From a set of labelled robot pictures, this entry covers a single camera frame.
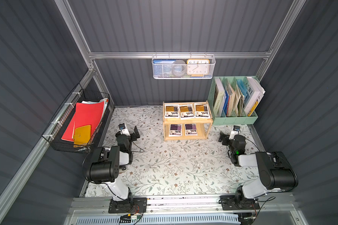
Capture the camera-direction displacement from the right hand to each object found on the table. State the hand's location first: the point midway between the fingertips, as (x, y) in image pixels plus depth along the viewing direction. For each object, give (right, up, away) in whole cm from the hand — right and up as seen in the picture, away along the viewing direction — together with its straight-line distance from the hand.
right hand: (232, 133), depth 93 cm
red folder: (-84, +12, -22) cm, 88 cm away
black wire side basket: (-92, +3, -32) cm, 97 cm away
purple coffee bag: (-27, +2, +8) cm, 28 cm away
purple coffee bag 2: (-38, +1, +9) cm, 39 cm away
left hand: (-70, +4, -1) cm, 70 cm away
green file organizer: (+2, +23, +5) cm, 24 cm away
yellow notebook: (-84, +1, -25) cm, 88 cm away
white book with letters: (+17, +28, +2) cm, 32 cm away
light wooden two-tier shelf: (-16, +5, +14) cm, 22 cm away
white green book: (-8, +25, +3) cm, 26 cm away
